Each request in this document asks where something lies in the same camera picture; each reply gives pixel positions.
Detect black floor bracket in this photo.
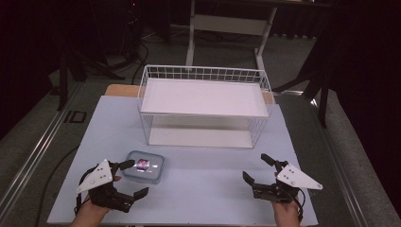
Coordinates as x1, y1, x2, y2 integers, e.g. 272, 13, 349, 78
63, 110, 88, 125

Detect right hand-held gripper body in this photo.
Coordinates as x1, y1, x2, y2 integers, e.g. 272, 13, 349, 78
252, 159, 324, 204

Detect black floor cable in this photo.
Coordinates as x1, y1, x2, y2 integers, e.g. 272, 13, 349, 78
33, 144, 80, 227
131, 40, 150, 85

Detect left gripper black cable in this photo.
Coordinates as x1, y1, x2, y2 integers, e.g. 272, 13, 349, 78
74, 193, 83, 217

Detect person's right hand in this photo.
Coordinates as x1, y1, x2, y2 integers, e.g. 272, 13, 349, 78
271, 198, 303, 227

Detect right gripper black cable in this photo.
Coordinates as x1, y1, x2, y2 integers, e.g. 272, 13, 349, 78
296, 188, 306, 223

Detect black tripod stand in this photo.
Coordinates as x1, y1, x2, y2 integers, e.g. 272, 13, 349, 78
56, 44, 126, 112
271, 27, 336, 129

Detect light blue table mat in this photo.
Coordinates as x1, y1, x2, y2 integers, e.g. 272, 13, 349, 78
46, 95, 320, 227

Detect person's left hand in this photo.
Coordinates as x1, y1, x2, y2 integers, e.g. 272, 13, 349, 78
69, 175, 123, 227

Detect clear plastic food container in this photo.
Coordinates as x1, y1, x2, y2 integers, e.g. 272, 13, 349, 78
121, 149, 166, 185

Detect white wire shelf rack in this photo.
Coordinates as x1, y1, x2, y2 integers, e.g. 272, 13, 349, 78
136, 64, 274, 149

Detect white metal desk frame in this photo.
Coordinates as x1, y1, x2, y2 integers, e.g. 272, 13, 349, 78
184, 0, 279, 72

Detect metal floor rail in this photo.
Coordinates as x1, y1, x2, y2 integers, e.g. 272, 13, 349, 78
309, 96, 384, 227
0, 80, 85, 218

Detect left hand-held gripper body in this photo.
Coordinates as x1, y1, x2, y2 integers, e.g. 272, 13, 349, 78
76, 159, 135, 213

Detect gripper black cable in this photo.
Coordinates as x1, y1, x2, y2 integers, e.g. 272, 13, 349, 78
74, 193, 83, 217
296, 188, 306, 223

